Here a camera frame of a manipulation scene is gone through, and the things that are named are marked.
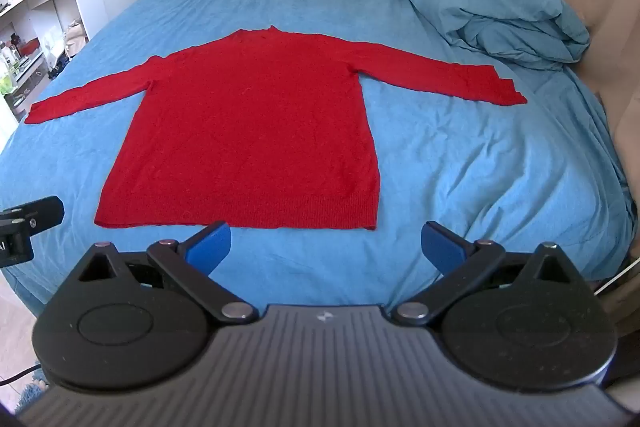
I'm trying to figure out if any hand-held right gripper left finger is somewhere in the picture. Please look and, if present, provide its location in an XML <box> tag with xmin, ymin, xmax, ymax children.
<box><xmin>75</xmin><ymin>221</ymin><xmax>260</xmax><ymax>324</ymax></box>

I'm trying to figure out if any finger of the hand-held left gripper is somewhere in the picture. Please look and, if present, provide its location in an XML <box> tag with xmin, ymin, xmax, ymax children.
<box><xmin>0</xmin><ymin>196</ymin><xmax>65</xmax><ymax>240</ymax></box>

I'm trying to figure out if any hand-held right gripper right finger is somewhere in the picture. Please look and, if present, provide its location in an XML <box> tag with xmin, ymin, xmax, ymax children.
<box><xmin>391</xmin><ymin>221</ymin><xmax>583</xmax><ymax>327</ymax></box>

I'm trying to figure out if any red knit sweater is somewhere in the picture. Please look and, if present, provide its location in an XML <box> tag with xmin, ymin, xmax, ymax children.
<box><xmin>24</xmin><ymin>25</ymin><xmax>528</xmax><ymax>230</ymax></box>

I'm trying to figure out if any blue shaggy rug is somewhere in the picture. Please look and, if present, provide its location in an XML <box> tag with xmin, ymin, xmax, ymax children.
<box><xmin>14</xmin><ymin>371</ymin><xmax>52</xmax><ymax>415</ymax></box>

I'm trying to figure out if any white bag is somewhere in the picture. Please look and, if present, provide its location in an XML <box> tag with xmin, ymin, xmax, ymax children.
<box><xmin>64</xmin><ymin>21</ymin><xmax>90</xmax><ymax>58</ymax></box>

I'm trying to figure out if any white shelf unit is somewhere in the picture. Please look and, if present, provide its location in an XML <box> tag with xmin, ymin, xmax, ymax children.
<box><xmin>0</xmin><ymin>0</ymin><xmax>151</xmax><ymax>122</ymax></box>

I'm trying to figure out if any black cable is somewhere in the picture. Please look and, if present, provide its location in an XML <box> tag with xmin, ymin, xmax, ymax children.
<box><xmin>0</xmin><ymin>363</ymin><xmax>47</xmax><ymax>389</ymax></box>

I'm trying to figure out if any white cable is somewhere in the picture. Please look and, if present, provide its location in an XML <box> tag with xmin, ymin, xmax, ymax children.
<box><xmin>594</xmin><ymin>257</ymin><xmax>640</xmax><ymax>297</ymax></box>

